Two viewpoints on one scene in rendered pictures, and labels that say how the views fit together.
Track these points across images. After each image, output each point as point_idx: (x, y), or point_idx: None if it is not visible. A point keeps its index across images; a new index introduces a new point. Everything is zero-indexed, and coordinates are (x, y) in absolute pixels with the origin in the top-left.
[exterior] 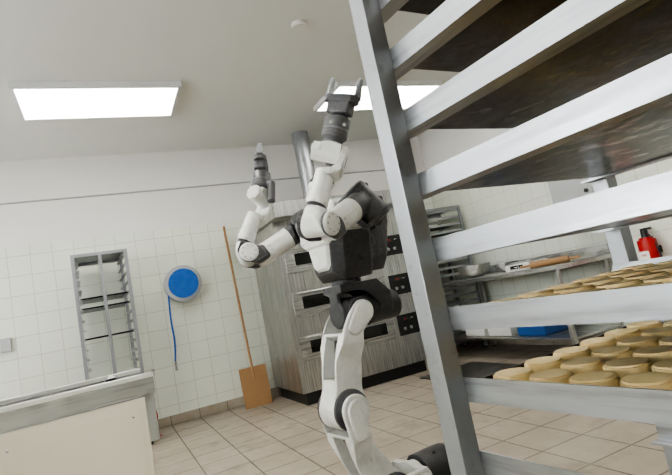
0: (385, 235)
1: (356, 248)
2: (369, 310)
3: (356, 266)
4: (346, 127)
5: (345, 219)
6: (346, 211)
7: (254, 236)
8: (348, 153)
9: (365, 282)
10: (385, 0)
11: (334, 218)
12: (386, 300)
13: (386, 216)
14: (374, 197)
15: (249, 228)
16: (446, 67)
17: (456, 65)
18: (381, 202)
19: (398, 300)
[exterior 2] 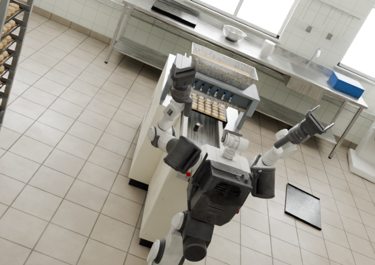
0: (197, 199)
1: (190, 183)
2: (176, 222)
3: (187, 193)
4: (172, 91)
5: (159, 141)
6: (162, 139)
7: (265, 159)
8: (174, 109)
9: (189, 212)
10: (18, 23)
11: (151, 131)
12: (183, 235)
13: (204, 189)
14: (171, 149)
15: (267, 152)
16: (9, 44)
17: (7, 44)
18: (168, 154)
19: (184, 246)
